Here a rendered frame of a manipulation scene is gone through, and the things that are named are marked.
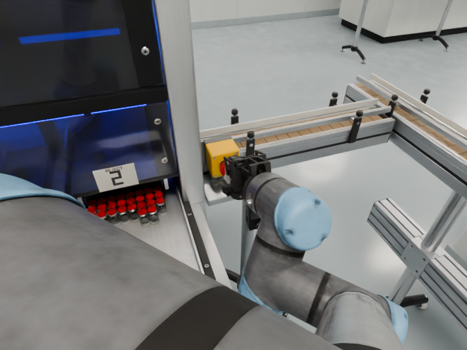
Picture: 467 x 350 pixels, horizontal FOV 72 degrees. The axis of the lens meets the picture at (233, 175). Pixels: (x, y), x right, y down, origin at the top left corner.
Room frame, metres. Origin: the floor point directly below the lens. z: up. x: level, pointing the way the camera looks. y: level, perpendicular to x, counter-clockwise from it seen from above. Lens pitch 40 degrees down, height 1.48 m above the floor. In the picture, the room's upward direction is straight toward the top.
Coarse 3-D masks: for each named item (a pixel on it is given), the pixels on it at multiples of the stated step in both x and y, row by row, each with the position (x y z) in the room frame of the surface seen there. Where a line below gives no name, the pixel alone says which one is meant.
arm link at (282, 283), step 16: (256, 240) 0.29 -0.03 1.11; (256, 256) 0.27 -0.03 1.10; (272, 256) 0.26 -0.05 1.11; (288, 256) 0.26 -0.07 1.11; (256, 272) 0.25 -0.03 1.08; (272, 272) 0.25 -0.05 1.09; (288, 272) 0.25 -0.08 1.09; (304, 272) 0.25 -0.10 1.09; (320, 272) 0.25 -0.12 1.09; (240, 288) 0.25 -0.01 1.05; (256, 288) 0.24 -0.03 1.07; (272, 288) 0.23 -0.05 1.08; (288, 288) 0.23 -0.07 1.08; (304, 288) 0.23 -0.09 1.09; (272, 304) 0.22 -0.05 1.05; (288, 304) 0.22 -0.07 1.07; (304, 304) 0.21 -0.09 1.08; (304, 320) 0.20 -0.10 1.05
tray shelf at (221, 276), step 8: (168, 192) 0.63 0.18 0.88; (176, 192) 0.63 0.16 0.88; (192, 208) 0.57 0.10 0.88; (200, 208) 0.57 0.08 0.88; (200, 216) 0.55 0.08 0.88; (200, 224) 0.52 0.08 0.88; (200, 232) 0.49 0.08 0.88; (208, 232) 0.49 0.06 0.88; (208, 240) 0.47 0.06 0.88; (208, 248) 0.45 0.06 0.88; (216, 248) 0.45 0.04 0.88; (208, 256) 0.43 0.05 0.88; (216, 256) 0.43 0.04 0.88; (216, 264) 0.41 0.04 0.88; (216, 272) 0.38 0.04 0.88; (224, 272) 0.38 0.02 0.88; (216, 280) 0.37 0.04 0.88; (224, 280) 0.37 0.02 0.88
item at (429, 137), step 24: (360, 96) 1.12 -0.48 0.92; (384, 96) 1.05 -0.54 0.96; (408, 96) 1.03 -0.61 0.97; (408, 120) 0.93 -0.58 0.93; (432, 120) 0.93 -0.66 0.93; (408, 144) 0.87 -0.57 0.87; (432, 144) 0.79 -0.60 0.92; (456, 144) 0.79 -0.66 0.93; (432, 168) 0.76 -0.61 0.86; (456, 168) 0.70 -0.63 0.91
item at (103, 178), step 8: (112, 168) 0.53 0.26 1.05; (120, 168) 0.53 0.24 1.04; (128, 168) 0.54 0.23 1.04; (96, 176) 0.52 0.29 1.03; (104, 176) 0.52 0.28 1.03; (112, 176) 0.53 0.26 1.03; (128, 176) 0.54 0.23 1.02; (136, 176) 0.54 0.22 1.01; (104, 184) 0.52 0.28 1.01; (112, 184) 0.53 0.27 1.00; (128, 184) 0.54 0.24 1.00
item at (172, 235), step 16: (176, 208) 0.57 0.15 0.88; (128, 224) 0.52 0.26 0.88; (160, 224) 0.52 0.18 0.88; (176, 224) 0.52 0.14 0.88; (144, 240) 0.47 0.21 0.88; (160, 240) 0.47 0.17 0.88; (176, 240) 0.47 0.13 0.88; (192, 240) 0.44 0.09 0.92; (176, 256) 0.42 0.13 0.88; (192, 256) 0.42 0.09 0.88
